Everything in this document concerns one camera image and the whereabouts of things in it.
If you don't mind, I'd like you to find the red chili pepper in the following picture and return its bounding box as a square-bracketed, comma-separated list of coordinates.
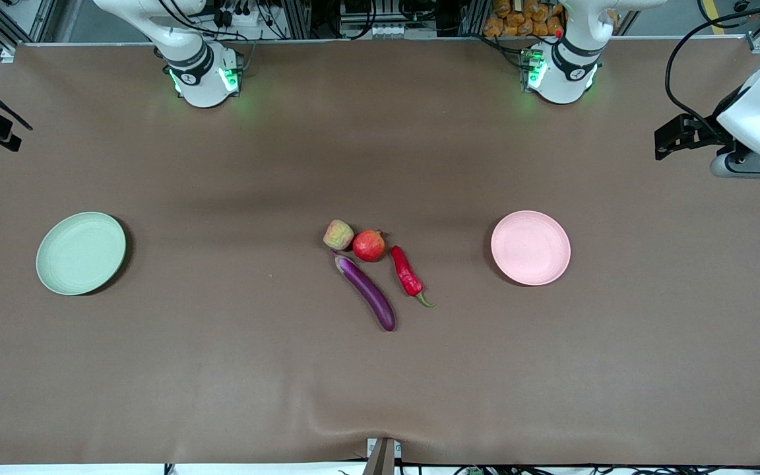
[390, 245, 435, 308]

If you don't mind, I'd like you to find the red pomegranate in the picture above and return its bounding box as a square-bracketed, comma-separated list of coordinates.
[352, 229, 387, 263]

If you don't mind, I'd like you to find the long purple eggplant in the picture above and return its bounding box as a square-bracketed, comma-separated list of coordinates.
[331, 249, 397, 332]

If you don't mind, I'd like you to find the yellow pink peach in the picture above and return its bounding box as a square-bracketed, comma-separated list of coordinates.
[323, 220, 355, 251]

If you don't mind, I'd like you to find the light green round plate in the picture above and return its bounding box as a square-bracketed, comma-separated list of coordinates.
[36, 211, 127, 296]

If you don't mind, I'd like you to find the pink round plate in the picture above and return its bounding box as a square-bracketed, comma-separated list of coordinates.
[491, 210, 571, 286]

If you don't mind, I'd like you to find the orange toy food pile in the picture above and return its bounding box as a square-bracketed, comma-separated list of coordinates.
[484, 0, 565, 37]

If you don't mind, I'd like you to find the white power strip with plugs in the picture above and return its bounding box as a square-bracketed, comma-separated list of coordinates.
[212, 0, 269, 30]

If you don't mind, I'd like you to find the brown table cloth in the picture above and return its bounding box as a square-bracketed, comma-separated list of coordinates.
[0, 36, 760, 466]

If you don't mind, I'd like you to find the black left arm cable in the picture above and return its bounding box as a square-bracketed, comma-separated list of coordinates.
[666, 2, 760, 133]

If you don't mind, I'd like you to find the grey metal bracket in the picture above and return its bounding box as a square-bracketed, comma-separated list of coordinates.
[364, 437, 402, 475]

